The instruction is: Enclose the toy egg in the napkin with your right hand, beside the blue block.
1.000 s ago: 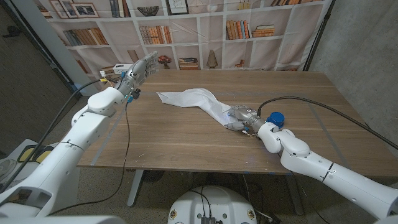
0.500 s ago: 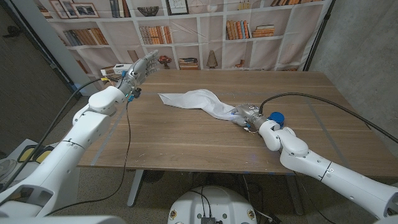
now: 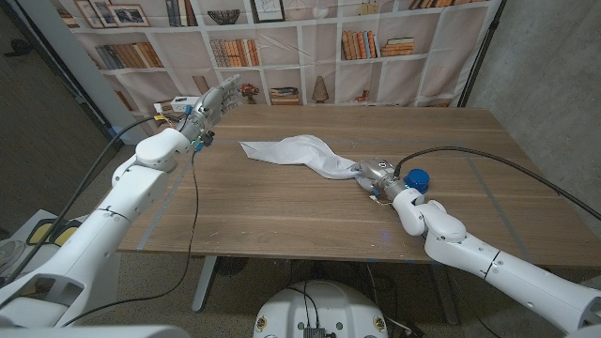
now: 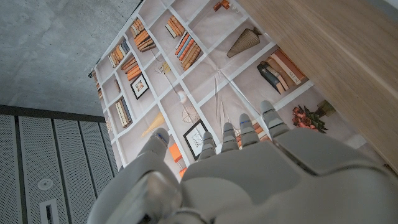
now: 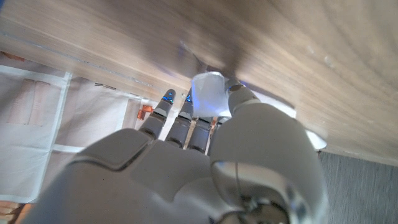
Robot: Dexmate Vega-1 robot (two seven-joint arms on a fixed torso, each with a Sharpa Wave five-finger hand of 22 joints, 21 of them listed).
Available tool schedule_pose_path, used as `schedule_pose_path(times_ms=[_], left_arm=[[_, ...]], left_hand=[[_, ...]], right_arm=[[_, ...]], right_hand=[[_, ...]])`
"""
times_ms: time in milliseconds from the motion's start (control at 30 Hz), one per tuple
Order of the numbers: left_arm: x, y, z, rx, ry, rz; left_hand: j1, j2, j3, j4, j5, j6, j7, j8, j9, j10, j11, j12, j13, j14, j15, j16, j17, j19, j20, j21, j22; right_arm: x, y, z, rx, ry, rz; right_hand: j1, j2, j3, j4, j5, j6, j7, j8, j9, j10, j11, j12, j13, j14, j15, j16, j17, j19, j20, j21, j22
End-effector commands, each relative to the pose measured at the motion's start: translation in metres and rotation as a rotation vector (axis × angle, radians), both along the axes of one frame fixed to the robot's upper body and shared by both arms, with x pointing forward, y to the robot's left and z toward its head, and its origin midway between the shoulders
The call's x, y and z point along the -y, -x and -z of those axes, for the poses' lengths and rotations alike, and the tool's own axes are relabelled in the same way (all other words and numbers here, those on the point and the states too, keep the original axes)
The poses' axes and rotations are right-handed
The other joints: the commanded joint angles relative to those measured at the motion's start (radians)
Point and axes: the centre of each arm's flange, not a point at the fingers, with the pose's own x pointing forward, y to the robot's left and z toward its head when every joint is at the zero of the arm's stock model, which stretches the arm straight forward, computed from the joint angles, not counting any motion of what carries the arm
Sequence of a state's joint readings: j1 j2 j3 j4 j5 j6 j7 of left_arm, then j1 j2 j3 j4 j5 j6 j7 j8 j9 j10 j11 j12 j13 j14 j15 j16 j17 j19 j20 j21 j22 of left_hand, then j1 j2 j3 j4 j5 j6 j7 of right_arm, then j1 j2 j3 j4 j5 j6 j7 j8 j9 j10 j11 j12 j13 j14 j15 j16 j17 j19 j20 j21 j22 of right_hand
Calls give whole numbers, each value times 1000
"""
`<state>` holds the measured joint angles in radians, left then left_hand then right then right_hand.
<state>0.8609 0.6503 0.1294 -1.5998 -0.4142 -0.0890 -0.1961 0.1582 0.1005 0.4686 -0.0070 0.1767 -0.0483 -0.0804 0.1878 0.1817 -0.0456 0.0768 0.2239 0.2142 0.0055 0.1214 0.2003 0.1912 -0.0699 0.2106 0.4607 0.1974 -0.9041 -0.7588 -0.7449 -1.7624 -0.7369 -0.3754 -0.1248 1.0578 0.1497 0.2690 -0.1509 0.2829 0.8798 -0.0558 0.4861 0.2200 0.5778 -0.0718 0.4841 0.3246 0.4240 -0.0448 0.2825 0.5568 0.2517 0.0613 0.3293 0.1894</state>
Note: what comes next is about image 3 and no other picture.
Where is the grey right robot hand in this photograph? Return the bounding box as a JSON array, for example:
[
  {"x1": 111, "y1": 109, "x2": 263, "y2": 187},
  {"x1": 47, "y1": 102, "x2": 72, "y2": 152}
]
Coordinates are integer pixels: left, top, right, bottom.
[{"x1": 352, "y1": 158, "x2": 408, "y2": 202}]

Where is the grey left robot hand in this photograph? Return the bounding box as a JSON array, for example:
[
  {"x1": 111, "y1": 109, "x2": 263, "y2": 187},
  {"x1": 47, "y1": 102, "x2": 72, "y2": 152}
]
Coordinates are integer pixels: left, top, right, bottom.
[{"x1": 179, "y1": 74, "x2": 243, "y2": 144}]

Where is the white cloth napkin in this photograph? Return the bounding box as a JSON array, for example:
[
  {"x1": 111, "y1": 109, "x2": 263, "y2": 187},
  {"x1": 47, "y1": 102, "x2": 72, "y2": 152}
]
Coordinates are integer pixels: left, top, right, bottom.
[{"x1": 239, "y1": 134, "x2": 363, "y2": 181}]

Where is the blue round block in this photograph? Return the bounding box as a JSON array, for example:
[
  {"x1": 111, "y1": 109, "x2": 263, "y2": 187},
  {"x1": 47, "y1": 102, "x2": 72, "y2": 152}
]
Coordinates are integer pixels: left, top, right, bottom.
[{"x1": 403, "y1": 168, "x2": 431, "y2": 194}]

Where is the white power strip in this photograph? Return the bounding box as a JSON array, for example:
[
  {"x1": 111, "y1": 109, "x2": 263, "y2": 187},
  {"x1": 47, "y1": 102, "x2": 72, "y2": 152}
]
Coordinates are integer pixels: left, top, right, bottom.
[{"x1": 170, "y1": 96, "x2": 201, "y2": 113}]

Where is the printed bookshelf backdrop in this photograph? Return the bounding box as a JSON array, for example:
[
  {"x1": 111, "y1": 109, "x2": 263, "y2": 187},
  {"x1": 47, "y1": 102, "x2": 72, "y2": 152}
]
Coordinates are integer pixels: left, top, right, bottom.
[{"x1": 49, "y1": 0, "x2": 506, "y2": 137}]

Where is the grey metal table leg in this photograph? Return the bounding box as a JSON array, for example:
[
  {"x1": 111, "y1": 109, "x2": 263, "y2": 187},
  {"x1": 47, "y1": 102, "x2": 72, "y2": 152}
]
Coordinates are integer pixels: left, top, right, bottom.
[
  {"x1": 429, "y1": 263, "x2": 460, "y2": 326},
  {"x1": 192, "y1": 255, "x2": 218, "y2": 314}
]

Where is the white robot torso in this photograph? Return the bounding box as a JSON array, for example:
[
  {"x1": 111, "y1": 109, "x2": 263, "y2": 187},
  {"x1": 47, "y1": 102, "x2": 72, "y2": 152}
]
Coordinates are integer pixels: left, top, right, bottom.
[{"x1": 253, "y1": 280, "x2": 390, "y2": 338}]

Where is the black backdrop stand pole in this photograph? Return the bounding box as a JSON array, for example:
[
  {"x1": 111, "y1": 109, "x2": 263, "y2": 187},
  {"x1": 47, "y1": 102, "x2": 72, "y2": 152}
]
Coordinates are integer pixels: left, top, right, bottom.
[{"x1": 457, "y1": 0, "x2": 508, "y2": 108}]

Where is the yellow and black floor pad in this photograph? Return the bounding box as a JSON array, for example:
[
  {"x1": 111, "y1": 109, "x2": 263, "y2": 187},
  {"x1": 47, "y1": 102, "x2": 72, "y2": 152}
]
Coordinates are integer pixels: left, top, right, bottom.
[{"x1": 26, "y1": 217, "x2": 82, "y2": 248}]

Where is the white floor mat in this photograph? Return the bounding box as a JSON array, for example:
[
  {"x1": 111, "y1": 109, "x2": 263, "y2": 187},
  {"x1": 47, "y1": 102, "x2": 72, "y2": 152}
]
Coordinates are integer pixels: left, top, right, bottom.
[{"x1": 0, "y1": 208, "x2": 90, "y2": 283}]

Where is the grey sneaker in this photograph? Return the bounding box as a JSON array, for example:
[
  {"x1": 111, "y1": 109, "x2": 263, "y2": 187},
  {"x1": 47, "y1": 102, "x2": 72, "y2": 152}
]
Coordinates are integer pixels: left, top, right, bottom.
[{"x1": 0, "y1": 239, "x2": 27, "y2": 273}]

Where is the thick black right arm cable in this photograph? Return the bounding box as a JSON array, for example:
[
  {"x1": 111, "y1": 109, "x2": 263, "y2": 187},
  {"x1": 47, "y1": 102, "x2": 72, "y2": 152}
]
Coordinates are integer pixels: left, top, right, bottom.
[{"x1": 393, "y1": 146, "x2": 601, "y2": 222}]

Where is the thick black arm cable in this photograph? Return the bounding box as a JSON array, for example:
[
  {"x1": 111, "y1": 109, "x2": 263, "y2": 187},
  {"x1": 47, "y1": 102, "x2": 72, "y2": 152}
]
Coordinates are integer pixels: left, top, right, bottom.
[
  {"x1": 0, "y1": 115, "x2": 182, "y2": 287},
  {"x1": 393, "y1": 146, "x2": 601, "y2": 222}
]

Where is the thin black left wrist cable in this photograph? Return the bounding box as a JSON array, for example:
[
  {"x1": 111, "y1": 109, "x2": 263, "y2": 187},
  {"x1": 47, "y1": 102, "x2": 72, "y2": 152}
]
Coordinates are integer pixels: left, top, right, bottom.
[{"x1": 63, "y1": 148, "x2": 201, "y2": 326}]

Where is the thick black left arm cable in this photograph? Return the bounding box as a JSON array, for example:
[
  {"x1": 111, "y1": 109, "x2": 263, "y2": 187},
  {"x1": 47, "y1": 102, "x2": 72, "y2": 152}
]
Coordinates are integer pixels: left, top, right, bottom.
[{"x1": 0, "y1": 115, "x2": 182, "y2": 287}]

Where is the black door handle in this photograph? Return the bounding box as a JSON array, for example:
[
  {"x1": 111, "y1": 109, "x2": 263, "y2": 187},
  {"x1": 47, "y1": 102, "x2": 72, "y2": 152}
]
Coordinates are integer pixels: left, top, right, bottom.
[{"x1": 3, "y1": 38, "x2": 33, "y2": 58}]

